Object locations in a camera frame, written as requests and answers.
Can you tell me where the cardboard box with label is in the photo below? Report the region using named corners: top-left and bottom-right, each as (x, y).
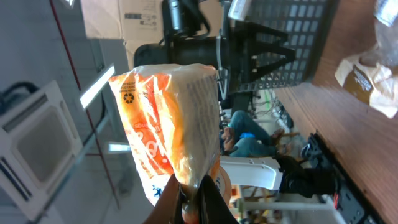
top-left (81, 0), bottom-right (223, 69)

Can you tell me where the ceiling light strip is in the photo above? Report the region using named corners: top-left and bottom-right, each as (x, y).
top-left (80, 63), bottom-right (115, 110)

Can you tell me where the grey plastic shopping basket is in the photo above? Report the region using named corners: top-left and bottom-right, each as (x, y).
top-left (229, 0), bottom-right (338, 93)

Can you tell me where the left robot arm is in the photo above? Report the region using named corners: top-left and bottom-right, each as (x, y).
top-left (133, 0), bottom-right (295, 98)

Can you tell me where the large teal tissue pack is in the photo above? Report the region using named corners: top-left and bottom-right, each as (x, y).
top-left (374, 0), bottom-right (398, 27)

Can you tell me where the orange tissue pack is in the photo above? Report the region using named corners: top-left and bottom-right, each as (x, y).
top-left (109, 64), bottom-right (230, 205)

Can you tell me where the seated person in jeans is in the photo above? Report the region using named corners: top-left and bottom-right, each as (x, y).
top-left (220, 110), bottom-right (285, 157)

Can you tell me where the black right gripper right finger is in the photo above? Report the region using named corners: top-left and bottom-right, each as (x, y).
top-left (198, 175), bottom-right (239, 224)

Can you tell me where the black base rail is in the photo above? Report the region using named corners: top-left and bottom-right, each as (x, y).
top-left (301, 133), bottom-right (385, 224)

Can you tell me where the white ceiling air conditioner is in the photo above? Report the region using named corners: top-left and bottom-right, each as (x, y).
top-left (1, 81), bottom-right (83, 221)

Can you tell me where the brown bread bag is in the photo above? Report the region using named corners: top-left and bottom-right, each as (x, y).
top-left (334, 18), bottom-right (398, 119)

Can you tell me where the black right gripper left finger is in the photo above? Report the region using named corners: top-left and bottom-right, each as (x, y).
top-left (143, 174), bottom-right (183, 224)

